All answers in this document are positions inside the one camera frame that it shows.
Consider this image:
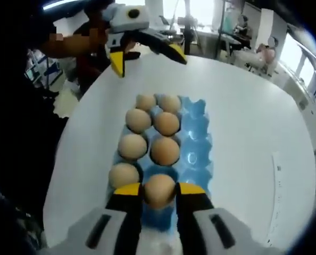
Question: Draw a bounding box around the teal panel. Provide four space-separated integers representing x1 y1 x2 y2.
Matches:
223 9 234 31

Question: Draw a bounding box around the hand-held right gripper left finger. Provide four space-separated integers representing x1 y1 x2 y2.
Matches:
37 182 145 255

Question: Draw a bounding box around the white table socket strip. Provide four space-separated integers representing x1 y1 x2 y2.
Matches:
265 151 284 245

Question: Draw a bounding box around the white table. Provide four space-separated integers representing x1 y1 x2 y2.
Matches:
42 52 316 255

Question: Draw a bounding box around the blue egg tray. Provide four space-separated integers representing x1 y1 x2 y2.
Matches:
109 92 215 232

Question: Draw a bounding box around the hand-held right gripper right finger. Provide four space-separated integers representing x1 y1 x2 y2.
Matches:
175 182 281 255

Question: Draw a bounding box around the black tripod stand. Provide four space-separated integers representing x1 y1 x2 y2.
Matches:
178 0 198 55

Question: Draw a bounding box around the person's black clothed torso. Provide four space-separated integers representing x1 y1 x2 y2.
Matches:
0 21 68 245

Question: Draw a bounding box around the white office desk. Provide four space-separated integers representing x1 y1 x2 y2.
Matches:
157 29 244 58

